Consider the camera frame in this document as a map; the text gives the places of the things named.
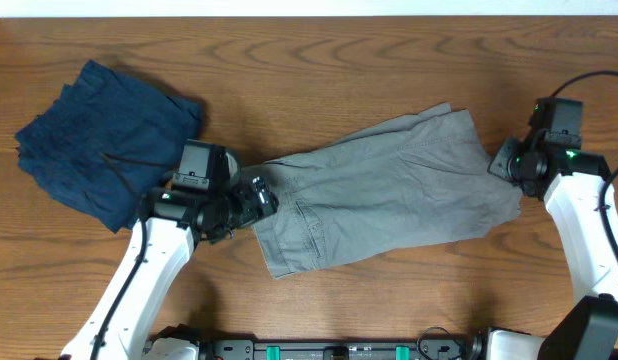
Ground grey shorts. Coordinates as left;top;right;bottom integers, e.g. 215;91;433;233
243;103;522;278

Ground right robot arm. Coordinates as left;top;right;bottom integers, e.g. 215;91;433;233
484;138;618;360

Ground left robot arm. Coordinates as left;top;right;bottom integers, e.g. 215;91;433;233
60;177;278;359

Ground folded navy blue shorts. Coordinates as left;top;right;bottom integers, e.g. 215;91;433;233
15;61;204;233

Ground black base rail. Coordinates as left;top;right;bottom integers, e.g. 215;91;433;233
143;324;550;360

